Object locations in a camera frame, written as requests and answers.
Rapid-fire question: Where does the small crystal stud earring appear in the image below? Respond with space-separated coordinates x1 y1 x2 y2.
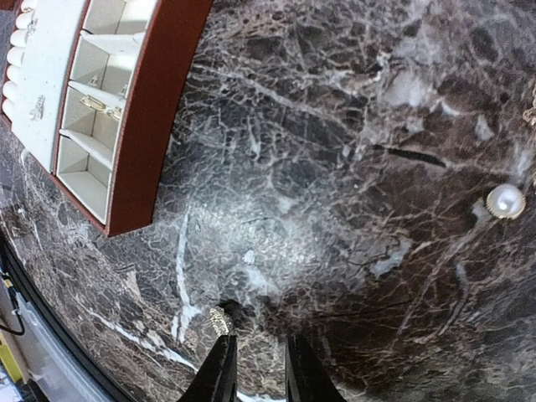
209 307 234 337

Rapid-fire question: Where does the beige jewelry tray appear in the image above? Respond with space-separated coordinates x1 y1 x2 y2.
1 0 212 236

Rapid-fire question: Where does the black front rail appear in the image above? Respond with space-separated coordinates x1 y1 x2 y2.
1 238 134 401

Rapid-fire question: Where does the gold round earring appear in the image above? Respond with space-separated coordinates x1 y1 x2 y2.
486 183 526 219

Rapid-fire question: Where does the gold chain necklace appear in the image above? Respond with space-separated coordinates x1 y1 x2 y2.
521 79 536 131

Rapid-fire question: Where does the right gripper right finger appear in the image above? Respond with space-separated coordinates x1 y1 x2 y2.
285 336 346 402

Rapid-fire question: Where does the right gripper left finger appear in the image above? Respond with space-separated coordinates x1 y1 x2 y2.
179 335 237 402

